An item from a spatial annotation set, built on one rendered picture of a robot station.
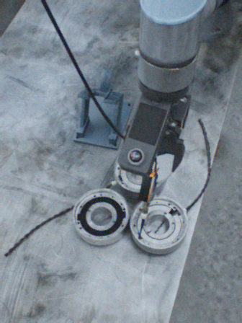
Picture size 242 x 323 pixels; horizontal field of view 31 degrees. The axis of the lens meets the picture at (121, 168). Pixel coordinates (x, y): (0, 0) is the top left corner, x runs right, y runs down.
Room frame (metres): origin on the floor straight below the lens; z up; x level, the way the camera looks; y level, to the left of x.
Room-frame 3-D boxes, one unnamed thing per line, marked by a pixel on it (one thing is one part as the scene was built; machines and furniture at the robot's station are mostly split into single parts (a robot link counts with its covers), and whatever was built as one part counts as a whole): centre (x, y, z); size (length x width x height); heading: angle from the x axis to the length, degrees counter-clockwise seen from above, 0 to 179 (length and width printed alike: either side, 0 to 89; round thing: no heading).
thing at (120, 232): (0.36, 0.05, 0.82); 0.10 x 0.10 x 0.04
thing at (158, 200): (0.33, -0.06, 0.82); 0.10 x 0.10 x 0.04
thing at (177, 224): (0.33, -0.06, 0.82); 0.08 x 0.08 x 0.02
